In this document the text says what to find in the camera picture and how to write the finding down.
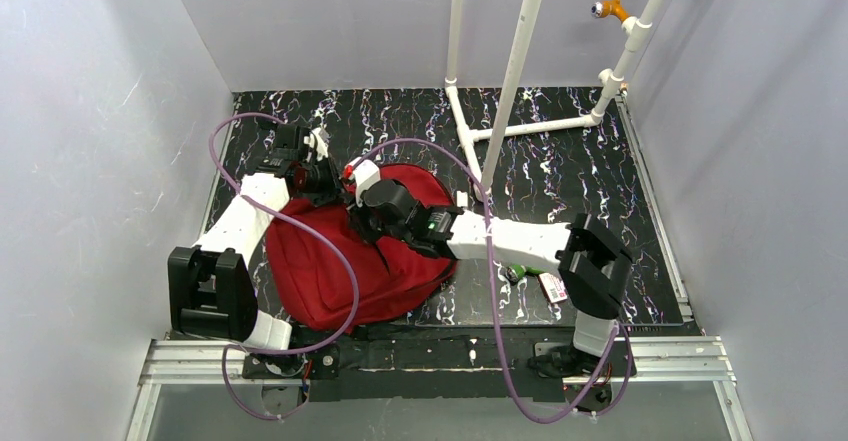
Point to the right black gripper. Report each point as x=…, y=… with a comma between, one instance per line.
x=361, y=213

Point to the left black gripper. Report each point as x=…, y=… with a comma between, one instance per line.
x=325, y=182

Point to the small red white card box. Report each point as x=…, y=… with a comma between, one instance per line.
x=553, y=288

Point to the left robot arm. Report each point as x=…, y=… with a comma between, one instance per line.
x=211, y=293

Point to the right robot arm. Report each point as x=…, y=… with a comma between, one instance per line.
x=593, y=264

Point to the red student backpack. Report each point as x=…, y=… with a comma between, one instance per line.
x=322, y=287

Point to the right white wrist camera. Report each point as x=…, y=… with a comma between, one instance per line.
x=362, y=173

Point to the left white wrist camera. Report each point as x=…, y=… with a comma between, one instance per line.
x=317, y=141

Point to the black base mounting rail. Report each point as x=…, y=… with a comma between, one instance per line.
x=420, y=363

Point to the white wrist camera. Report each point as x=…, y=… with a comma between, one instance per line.
x=362, y=173
x=317, y=141

